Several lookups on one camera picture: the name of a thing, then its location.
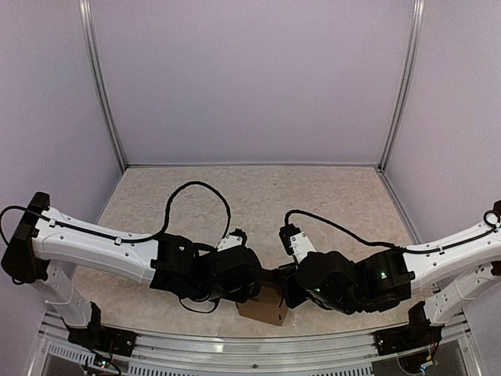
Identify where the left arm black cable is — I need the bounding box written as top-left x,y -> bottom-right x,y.
0,180 -> 232,313

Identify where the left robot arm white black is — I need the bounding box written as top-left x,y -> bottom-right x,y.
1,192 -> 262,349

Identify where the aluminium frame post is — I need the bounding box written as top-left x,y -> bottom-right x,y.
78,0 -> 128,173
378,0 -> 426,175

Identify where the front aluminium rail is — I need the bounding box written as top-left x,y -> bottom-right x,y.
22,320 -> 486,375

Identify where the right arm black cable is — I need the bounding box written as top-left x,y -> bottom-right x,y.
284,209 -> 501,251

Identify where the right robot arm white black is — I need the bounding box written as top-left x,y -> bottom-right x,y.
279,202 -> 500,348

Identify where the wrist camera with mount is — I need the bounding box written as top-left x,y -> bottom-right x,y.
217,228 -> 247,251
279,224 -> 315,262

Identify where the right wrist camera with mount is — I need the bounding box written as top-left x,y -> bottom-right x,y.
279,224 -> 315,262

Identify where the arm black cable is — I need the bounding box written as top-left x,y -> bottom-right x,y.
284,209 -> 501,251
0,180 -> 232,313

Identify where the right aluminium frame post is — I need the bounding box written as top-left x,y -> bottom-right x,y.
378,0 -> 426,175

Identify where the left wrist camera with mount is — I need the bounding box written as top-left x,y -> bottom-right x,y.
217,228 -> 247,251

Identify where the brown cardboard paper box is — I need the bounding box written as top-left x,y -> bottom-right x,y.
236,269 -> 289,327

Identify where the left aluminium frame post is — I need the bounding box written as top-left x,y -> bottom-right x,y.
78,0 -> 128,173

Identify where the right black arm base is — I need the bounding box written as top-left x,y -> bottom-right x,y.
373,302 -> 445,356

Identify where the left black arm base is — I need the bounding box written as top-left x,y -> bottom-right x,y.
65,302 -> 137,357

